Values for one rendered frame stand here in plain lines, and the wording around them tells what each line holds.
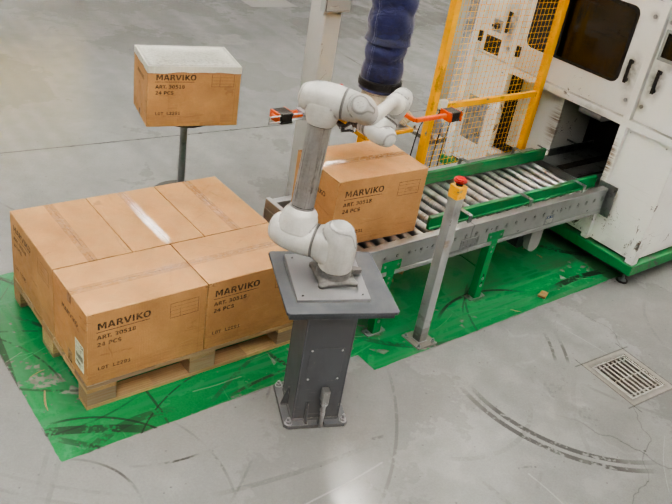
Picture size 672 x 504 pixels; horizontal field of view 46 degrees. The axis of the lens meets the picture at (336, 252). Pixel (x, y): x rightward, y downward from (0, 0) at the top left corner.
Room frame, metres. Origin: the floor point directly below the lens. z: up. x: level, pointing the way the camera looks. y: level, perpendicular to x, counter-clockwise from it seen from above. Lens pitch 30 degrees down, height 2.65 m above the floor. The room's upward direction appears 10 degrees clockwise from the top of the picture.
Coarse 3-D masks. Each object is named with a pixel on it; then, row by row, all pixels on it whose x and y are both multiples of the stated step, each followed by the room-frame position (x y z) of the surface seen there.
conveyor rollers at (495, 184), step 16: (464, 176) 4.92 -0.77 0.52; (480, 176) 4.93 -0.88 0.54; (496, 176) 4.96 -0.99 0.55; (512, 176) 5.07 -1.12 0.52; (528, 176) 5.08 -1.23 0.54; (544, 176) 5.11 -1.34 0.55; (432, 192) 4.52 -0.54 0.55; (480, 192) 4.68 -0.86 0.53; (496, 192) 4.71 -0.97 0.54; (512, 192) 4.74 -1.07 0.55; (576, 192) 4.99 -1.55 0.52; (432, 208) 4.37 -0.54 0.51; (512, 208) 4.50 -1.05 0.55; (416, 224) 4.08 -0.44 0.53; (384, 240) 3.79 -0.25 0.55
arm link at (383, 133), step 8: (384, 120) 3.50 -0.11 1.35; (368, 128) 3.50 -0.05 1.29; (376, 128) 3.48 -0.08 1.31; (384, 128) 3.47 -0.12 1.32; (392, 128) 3.50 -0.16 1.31; (368, 136) 3.49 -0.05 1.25; (376, 136) 3.45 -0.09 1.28; (384, 136) 3.44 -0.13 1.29; (392, 136) 3.45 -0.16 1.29; (384, 144) 3.44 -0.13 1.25; (392, 144) 3.46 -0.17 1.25
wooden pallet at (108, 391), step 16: (16, 288) 3.37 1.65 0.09; (32, 304) 3.22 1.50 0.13; (48, 336) 3.02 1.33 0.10; (256, 336) 3.28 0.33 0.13; (272, 336) 3.41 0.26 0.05; (288, 336) 3.43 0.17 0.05; (64, 352) 2.90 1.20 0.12; (208, 352) 3.09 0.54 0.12; (224, 352) 3.24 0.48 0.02; (240, 352) 3.26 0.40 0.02; (256, 352) 3.29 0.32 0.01; (144, 368) 2.86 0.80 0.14; (160, 368) 3.02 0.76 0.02; (176, 368) 3.04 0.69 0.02; (192, 368) 3.03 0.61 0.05; (208, 368) 3.10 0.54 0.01; (80, 384) 2.72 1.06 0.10; (96, 384) 2.70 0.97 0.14; (112, 384) 2.75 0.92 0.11; (128, 384) 2.87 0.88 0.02; (144, 384) 2.89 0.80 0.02; (160, 384) 2.92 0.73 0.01; (80, 400) 2.72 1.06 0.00; (96, 400) 2.70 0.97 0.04; (112, 400) 2.75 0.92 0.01
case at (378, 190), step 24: (360, 144) 4.12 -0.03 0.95; (336, 168) 3.74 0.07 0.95; (360, 168) 3.79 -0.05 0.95; (384, 168) 3.85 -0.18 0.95; (408, 168) 3.90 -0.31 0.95; (336, 192) 3.59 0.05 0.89; (360, 192) 3.68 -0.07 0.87; (384, 192) 3.78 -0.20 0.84; (408, 192) 3.89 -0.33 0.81; (336, 216) 3.59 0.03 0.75; (360, 216) 3.69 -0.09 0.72; (384, 216) 3.80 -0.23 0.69; (408, 216) 3.92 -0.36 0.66; (360, 240) 3.72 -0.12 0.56
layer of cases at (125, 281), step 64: (128, 192) 3.82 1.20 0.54; (192, 192) 3.95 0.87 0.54; (64, 256) 3.09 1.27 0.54; (128, 256) 3.18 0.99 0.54; (192, 256) 3.29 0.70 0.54; (256, 256) 3.39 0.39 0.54; (64, 320) 2.86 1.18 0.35; (128, 320) 2.80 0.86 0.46; (192, 320) 3.02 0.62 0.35; (256, 320) 3.28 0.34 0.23
